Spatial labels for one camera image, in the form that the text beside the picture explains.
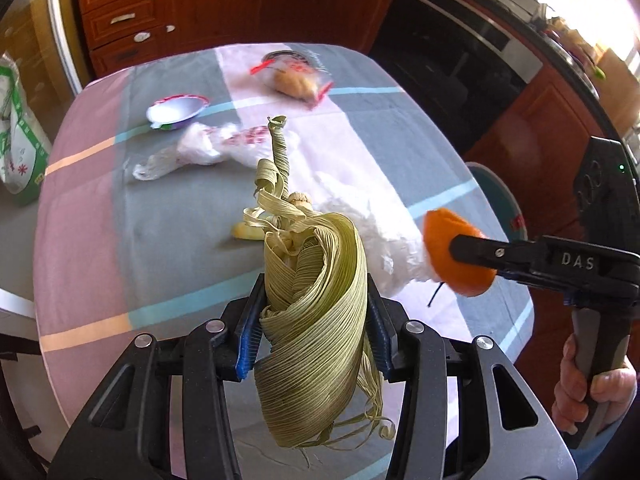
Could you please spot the yellow sponge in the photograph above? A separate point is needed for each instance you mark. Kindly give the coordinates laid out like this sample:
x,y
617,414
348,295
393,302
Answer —
x,y
242,231

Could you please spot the white cup with red rim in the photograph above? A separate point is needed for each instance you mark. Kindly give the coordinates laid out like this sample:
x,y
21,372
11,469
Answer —
x,y
175,110

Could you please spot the green corn husk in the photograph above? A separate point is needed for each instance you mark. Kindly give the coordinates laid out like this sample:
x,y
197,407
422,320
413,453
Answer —
x,y
320,320

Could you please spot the black built-in oven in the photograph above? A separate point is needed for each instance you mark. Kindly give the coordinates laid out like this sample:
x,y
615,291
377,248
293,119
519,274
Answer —
x,y
450,70

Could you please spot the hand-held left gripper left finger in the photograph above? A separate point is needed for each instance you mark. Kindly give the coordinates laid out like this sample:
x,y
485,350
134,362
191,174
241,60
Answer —
x,y
245,340

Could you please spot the clear bag with bun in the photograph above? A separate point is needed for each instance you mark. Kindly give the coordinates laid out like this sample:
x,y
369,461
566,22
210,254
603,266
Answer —
x,y
295,82

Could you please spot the green and white bag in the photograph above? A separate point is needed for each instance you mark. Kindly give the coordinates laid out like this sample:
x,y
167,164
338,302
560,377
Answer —
x,y
20,160

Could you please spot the orange peel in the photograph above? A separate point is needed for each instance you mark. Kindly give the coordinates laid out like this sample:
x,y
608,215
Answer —
x,y
437,240

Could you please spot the person's right hand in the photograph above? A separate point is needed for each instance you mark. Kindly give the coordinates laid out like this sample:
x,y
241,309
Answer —
x,y
562,390

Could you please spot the white crumpled plastic bag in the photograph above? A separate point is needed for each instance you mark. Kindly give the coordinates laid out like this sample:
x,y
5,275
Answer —
x,y
370,230

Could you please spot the clear red-print plastic bag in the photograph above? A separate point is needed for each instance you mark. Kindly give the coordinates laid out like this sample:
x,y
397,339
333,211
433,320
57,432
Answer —
x,y
210,145

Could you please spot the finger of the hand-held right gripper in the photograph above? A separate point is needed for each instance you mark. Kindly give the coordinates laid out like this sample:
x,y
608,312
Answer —
x,y
500,255

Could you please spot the black kitchen countertop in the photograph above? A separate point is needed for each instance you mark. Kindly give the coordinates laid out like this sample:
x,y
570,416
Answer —
x,y
552,47

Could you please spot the wooden cabinet door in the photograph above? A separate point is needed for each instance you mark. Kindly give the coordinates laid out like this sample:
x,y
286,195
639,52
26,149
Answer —
x,y
540,135

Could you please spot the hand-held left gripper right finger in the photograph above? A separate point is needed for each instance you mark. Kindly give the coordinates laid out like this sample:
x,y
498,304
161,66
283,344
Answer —
x,y
377,345

